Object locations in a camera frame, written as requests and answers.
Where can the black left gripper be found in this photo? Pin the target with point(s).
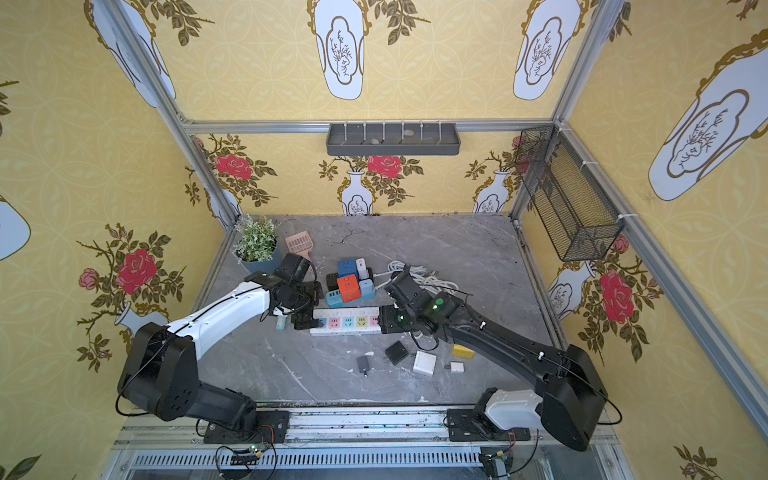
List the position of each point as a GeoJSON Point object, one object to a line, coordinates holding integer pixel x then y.
{"type": "Point", "coordinates": [303, 313]}

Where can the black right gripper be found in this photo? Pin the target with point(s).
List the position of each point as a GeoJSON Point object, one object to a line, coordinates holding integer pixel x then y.
{"type": "Point", "coordinates": [389, 318]}

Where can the black plug adapter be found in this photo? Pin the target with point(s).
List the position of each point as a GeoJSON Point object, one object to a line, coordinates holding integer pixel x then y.
{"type": "Point", "coordinates": [396, 353]}

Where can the light blue plug adapter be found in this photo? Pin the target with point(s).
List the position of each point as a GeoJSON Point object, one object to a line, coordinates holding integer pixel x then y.
{"type": "Point", "coordinates": [367, 289]}

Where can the grey purple plug adapter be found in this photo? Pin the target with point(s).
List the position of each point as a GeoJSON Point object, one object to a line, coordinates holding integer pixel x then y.
{"type": "Point", "coordinates": [363, 365]}

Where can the red cube socket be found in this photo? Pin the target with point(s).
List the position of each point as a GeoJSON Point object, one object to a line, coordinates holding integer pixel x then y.
{"type": "Point", "coordinates": [349, 288]}

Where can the white charger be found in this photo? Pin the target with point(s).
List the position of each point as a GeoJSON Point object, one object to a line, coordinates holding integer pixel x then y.
{"type": "Point", "coordinates": [362, 269]}

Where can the blue cube socket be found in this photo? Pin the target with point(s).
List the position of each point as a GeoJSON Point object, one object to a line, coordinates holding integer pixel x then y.
{"type": "Point", "coordinates": [347, 267]}

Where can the yellow plug adapter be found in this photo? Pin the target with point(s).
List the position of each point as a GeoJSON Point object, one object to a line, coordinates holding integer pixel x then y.
{"type": "Point", "coordinates": [462, 352]}

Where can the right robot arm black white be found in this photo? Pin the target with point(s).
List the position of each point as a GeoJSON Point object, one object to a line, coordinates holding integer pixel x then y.
{"type": "Point", "coordinates": [565, 396]}

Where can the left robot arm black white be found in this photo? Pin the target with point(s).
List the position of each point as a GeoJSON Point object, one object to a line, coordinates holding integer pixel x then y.
{"type": "Point", "coordinates": [161, 374]}

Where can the light blue socket base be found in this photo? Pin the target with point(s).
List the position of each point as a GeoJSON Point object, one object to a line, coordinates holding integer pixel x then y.
{"type": "Point", "coordinates": [334, 299]}

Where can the black socket base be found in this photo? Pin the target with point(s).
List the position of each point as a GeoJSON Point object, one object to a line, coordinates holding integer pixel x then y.
{"type": "Point", "coordinates": [332, 279]}

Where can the white power strip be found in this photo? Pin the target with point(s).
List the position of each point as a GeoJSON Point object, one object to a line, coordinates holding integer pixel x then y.
{"type": "Point", "coordinates": [347, 321]}

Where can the pink plastic scoop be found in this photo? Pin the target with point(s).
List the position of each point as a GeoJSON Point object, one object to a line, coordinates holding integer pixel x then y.
{"type": "Point", "coordinates": [300, 244]}

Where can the potted green plant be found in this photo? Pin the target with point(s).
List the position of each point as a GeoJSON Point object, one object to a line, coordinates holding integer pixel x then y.
{"type": "Point", "coordinates": [258, 247]}

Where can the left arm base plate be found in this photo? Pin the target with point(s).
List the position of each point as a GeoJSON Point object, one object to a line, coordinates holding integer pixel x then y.
{"type": "Point", "coordinates": [258, 426]}

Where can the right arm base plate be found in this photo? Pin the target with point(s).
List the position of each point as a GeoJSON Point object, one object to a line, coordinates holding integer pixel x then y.
{"type": "Point", "coordinates": [465, 425]}

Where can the grey wall shelf tray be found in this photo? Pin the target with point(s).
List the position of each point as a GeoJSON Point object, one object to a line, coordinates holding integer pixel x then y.
{"type": "Point", "coordinates": [417, 138]}

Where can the black wire mesh basket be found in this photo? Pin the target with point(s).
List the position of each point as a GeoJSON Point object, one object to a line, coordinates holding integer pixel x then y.
{"type": "Point", "coordinates": [578, 216]}

